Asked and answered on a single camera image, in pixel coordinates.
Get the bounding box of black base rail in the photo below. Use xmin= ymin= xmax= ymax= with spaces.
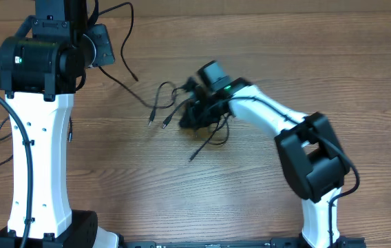
xmin=123 ymin=236 xmax=367 ymax=248

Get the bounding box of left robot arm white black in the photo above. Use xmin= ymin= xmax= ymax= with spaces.
xmin=0 ymin=1 xmax=124 ymax=247

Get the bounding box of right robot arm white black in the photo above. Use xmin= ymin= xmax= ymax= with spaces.
xmin=179 ymin=61 xmax=350 ymax=247

